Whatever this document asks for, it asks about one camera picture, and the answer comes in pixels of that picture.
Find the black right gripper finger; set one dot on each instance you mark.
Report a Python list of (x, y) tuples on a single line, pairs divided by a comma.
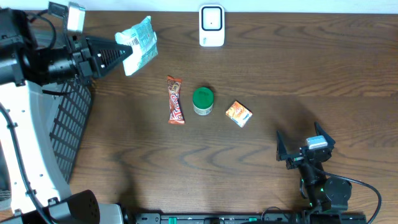
[(320, 132), (281, 150)]

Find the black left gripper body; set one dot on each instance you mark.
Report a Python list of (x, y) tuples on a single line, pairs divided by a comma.
[(83, 58)]

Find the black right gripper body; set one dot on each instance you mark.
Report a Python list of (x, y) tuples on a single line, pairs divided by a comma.
[(295, 160)]

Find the teal wet wipes pack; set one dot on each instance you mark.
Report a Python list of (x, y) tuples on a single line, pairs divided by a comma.
[(143, 41)]

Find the orange tissue pack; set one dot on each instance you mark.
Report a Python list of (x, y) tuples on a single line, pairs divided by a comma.
[(239, 114)]

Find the red Top chocolate bar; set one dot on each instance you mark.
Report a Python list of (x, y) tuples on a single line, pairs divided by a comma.
[(174, 86)]

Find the green lid jar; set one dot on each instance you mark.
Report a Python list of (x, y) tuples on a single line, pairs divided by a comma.
[(203, 101)]

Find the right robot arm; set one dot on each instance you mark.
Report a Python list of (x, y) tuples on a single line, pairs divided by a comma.
[(328, 195)]

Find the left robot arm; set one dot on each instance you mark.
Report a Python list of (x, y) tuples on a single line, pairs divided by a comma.
[(37, 50)]

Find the grey plastic basket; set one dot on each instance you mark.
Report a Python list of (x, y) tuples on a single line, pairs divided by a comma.
[(66, 117)]

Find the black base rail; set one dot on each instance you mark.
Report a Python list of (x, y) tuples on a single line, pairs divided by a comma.
[(277, 218)]

